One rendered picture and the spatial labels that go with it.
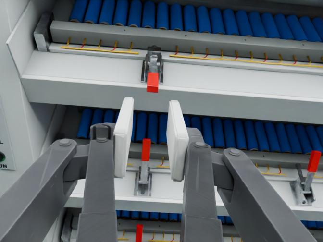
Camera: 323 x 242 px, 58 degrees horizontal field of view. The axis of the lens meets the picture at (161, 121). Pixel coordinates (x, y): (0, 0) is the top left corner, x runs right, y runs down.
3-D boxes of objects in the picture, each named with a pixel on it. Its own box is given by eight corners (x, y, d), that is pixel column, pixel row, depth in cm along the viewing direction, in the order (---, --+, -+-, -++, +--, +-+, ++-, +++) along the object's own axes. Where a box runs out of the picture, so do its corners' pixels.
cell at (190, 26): (193, 15, 46) (196, 41, 42) (182, 14, 46) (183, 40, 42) (195, 5, 45) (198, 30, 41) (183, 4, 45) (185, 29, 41)
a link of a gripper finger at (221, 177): (190, 163, 15) (247, 166, 15) (181, 126, 20) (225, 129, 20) (187, 187, 16) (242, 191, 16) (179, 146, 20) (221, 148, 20)
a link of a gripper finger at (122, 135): (124, 179, 17) (111, 178, 17) (132, 132, 24) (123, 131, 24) (126, 133, 16) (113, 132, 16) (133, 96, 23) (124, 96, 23)
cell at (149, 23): (155, 12, 46) (154, 37, 42) (143, 11, 46) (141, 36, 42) (155, 1, 44) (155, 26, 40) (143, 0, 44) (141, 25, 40)
